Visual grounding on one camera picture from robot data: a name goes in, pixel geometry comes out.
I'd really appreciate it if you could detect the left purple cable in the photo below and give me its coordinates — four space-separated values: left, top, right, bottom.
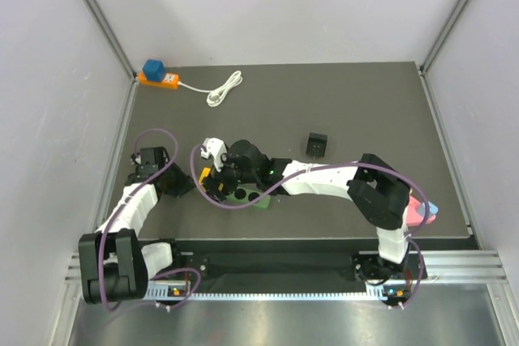
96 128 203 313

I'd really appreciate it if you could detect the yellow plug adapter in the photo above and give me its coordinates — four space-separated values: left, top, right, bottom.
199 167 226 196

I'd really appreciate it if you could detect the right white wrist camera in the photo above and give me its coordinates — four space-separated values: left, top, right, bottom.
200 138 227 172

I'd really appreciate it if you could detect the light blue plug adapter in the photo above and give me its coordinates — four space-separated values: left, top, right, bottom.
420 202 438 218

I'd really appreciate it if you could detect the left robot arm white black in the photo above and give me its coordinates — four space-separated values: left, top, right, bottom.
78 147 194 304

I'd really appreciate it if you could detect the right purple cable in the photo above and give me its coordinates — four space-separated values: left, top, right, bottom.
189 143 429 310

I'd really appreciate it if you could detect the orange power strip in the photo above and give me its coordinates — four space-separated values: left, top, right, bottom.
136 70 182 91

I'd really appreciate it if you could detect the black plug adapter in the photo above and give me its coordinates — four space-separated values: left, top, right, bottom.
306 132 328 159

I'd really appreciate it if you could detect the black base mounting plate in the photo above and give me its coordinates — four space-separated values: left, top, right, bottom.
176 238 427 295

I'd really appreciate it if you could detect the black cable with plug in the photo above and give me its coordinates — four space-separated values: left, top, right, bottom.
127 151 143 185

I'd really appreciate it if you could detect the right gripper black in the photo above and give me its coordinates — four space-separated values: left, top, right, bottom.
203 153 260 206

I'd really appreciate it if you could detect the white coiled cable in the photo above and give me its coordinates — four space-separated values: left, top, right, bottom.
178 70 244 108

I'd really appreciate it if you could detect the green power strip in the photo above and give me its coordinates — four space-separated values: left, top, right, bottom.
227 186 271 209

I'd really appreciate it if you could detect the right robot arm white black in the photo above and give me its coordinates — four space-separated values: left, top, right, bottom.
199 138 410 284

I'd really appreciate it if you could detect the purple cable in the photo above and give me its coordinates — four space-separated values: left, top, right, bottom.
189 143 429 310
96 128 203 313

